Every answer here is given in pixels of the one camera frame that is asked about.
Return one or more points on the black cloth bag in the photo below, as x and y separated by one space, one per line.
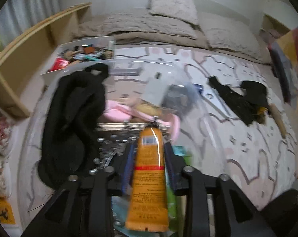
69 140

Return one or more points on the small beige pillow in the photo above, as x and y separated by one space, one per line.
184 10

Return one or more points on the colourful card box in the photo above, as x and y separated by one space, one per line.
284 55

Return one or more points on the cardboard tube with twine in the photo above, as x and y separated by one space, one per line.
275 113

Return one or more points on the black sun visor cap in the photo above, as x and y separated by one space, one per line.
256 93

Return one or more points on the grey curtain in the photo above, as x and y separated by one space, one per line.
16 16

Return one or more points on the wooden bedside shelf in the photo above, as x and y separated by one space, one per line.
22 58

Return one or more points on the clear plastic storage bin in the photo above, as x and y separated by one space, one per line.
166 92

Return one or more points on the white box of clutter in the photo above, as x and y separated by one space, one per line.
84 50

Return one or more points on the large beige pillow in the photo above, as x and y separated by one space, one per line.
229 34

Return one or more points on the pink round mirror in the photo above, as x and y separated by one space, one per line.
116 112

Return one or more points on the doll in clear case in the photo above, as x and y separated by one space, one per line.
7 134

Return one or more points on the bunny print blanket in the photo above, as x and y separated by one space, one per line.
262 163

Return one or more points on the silver tiara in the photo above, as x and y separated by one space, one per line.
113 138

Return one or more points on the folded beige quilt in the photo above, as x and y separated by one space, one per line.
142 21

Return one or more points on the orange cream tube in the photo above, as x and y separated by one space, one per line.
148 210

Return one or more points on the black glove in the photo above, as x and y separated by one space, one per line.
236 102

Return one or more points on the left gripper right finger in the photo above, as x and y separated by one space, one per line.
234 213

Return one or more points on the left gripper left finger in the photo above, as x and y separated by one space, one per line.
82 206

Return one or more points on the white plastic tool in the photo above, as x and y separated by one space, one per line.
212 98

